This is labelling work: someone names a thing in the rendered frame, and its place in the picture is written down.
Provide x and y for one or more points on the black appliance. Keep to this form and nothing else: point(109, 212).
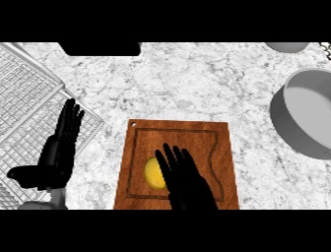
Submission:
point(100, 48)

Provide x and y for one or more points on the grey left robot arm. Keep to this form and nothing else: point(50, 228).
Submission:
point(47, 201)

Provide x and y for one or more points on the yellow lemon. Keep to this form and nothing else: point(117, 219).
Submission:
point(152, 174)

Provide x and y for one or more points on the grey round bowl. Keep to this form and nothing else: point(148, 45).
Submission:
point(287, 46)

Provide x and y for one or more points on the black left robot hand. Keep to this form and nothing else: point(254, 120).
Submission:
point(56, 154)

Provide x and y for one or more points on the grey metal pot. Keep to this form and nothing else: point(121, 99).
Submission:
point(314, 114)

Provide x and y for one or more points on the brown wooden cutting board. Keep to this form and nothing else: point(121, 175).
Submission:
point(177, 138)

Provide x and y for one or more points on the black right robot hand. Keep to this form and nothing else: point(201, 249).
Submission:
point(188, 183)

